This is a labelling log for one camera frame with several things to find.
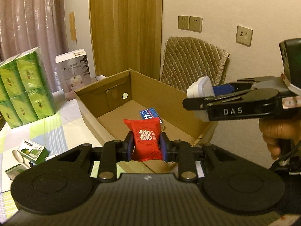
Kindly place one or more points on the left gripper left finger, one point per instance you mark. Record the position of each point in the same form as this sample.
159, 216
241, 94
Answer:
113, 152

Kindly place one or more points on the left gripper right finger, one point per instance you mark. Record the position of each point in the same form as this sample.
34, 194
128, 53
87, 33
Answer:
180, 152

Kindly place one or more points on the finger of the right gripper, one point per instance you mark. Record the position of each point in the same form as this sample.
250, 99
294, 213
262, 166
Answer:
246, 104
244, 84

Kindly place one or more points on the red candy packet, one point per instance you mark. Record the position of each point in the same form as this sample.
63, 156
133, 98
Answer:
146, 138

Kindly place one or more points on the white square night light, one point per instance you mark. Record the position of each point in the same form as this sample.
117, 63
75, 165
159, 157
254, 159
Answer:
201, 88

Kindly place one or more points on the green spray medicine box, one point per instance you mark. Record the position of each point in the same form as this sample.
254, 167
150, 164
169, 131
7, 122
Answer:
32, 151

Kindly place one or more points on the white plastic spoon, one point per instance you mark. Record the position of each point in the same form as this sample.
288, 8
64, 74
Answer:
19, 158

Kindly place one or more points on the silver green tea pouch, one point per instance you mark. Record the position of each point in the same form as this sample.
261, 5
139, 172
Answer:
14, 171

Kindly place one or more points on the person's right hand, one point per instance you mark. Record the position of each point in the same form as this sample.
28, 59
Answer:
275, 129

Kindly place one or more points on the blue playing card box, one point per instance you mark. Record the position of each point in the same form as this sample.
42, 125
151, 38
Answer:
149, 114

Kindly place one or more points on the checked tablecloth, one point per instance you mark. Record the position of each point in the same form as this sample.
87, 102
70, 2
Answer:
58, 133

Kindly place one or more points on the large brown cardboard box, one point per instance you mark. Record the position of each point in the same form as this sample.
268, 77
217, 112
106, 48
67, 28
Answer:
106, 103

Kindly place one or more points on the quilted chair cushion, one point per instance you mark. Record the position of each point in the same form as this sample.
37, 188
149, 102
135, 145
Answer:
186, 59

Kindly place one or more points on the white humidifier box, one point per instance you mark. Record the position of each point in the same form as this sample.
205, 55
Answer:
73, 71

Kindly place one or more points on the green tissue multipack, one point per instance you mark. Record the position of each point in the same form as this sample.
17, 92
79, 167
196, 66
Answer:
25, 92

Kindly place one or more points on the wooden door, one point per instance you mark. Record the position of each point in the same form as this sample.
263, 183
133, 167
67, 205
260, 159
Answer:
126, 34

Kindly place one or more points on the beige curtain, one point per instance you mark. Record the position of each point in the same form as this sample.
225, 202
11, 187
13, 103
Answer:
26, 24

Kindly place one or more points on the single wall socket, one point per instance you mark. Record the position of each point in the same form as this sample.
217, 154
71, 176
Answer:
244, 36

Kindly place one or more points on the double wall socket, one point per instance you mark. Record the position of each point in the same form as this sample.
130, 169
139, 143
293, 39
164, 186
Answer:
190, 23

